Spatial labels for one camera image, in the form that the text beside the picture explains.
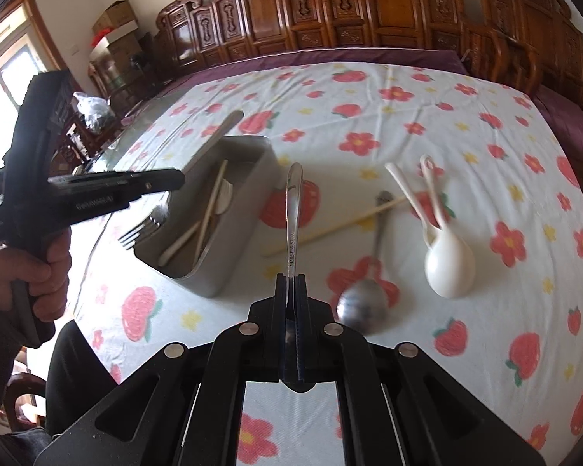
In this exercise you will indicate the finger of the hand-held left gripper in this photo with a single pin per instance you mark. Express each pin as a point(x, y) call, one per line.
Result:
point(141, 182)

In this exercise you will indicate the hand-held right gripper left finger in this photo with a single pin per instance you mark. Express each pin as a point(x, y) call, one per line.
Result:
point(272, 344)

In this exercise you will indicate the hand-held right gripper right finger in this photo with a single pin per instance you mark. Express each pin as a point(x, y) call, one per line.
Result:
point(316, 344)

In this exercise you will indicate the metal fork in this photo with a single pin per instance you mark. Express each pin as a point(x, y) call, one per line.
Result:
point(143, 228)

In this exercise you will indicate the light wooden chopstick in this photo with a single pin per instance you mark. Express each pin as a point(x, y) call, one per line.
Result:
point(213, 204)
point(340, 225)

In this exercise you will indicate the rectangular metal tray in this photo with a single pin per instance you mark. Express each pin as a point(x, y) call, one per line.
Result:
point(248, 213)

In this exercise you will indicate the person's left hand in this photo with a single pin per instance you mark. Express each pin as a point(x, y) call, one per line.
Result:
point(48, 276)

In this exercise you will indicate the small wooden chair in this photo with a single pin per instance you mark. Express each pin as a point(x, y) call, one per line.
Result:
point(85, 141)

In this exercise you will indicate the clear plastic bag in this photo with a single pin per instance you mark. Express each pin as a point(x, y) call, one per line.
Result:
point(94, 109)

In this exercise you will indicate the stacked cardboard boxes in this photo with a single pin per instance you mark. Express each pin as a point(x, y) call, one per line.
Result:
point(121, 43)

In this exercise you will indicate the large white plastic spoon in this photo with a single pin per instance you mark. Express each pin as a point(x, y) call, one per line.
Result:
point(449, 267)

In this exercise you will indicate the brown cardboard box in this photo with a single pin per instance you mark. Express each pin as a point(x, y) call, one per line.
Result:
point(115, 15)

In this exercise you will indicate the small white plastic spoon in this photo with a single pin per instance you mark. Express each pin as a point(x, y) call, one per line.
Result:
point(432, 189)

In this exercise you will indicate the person's black trouser leg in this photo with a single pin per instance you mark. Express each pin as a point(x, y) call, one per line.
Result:
point(77, 374)

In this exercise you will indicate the purple sofa cushion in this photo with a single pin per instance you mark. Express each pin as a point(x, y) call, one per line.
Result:
point(320, 56)

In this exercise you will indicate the carved wooden sofa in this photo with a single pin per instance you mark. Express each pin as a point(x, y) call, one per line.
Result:
point(320, 5)

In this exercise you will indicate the floral strawberry tablecloth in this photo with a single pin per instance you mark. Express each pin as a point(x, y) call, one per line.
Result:
point(466, 121)

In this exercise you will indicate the purple armchair cushion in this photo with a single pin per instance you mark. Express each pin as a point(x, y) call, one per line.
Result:
point(571, 131)

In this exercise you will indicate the carved wooden armchair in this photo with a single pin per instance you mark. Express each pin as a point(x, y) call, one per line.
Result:
point(539, 24)

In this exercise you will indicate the wooden balcony door frame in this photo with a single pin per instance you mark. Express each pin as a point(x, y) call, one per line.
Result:
point(39, 34)

